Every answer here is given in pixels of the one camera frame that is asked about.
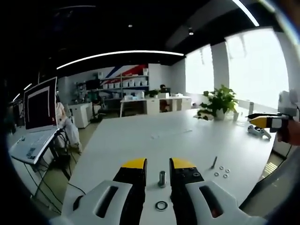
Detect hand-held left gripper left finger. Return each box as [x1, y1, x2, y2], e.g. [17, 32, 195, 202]
[50, 157, 148, 225]

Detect long curved ceiling light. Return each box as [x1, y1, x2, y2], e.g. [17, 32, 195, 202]
[56, 50, 185, 70]

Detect large metal washer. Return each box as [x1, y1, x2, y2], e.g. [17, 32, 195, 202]
[155, 201, 169, 211]

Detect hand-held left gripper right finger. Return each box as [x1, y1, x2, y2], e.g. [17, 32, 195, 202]
[169, 157, 268, 225]

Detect small green desk plant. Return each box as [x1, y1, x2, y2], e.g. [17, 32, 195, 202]
[144, 89, 160, 98]

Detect metal threaded stud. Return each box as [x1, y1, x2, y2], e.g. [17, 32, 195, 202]
[157, 171, 167, 188]

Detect shelf with white bins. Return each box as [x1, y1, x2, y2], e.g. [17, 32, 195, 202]
[99, 67, 150, 100]

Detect white laptop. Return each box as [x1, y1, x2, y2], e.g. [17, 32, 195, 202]
[9, 76, 60, 165]

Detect white cabinet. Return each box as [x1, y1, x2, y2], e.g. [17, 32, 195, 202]
[69, 102, 93, 129]

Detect straight ceiling light strip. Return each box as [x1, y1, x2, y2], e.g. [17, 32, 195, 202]
[231, 0, 260, 27]

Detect person's right hand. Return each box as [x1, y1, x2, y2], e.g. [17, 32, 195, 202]
[276, 120, 300, 146]

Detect white office desk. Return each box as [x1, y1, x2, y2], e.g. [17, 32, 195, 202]
[119, 95, 192, 118]

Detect white handheld controller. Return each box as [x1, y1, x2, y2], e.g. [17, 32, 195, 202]
[247, 125, 272, 140]

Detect green potted plant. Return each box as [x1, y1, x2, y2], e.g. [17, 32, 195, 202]
[196, 84, 239, 121]

